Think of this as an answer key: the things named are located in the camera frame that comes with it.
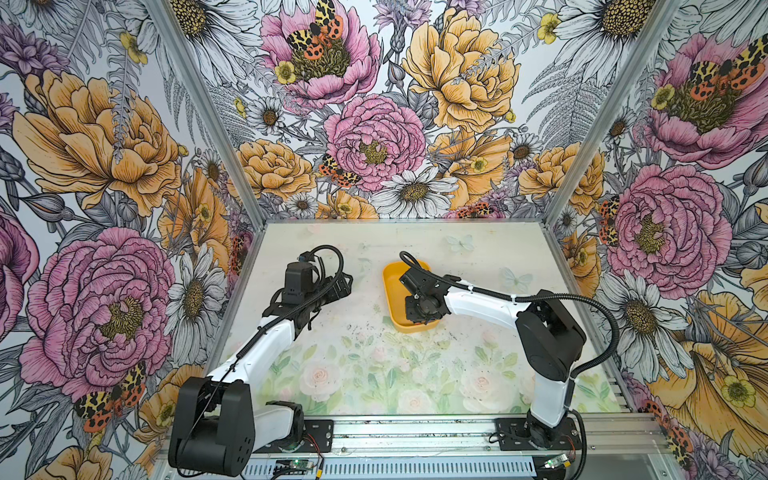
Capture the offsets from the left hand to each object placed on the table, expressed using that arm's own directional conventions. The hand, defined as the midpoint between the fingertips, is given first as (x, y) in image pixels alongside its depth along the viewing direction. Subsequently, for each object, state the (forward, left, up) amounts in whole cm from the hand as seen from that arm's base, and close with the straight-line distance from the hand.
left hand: (340, 291), depth 87 cm
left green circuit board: (-40, +7, -13) cm, 42 cm away
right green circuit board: (-40, -53, -12) cm, 67 cm away
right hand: (-5, -22, -9) cm, 24 cm away
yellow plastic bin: (+3, -17, -5) cm, 18 cm away
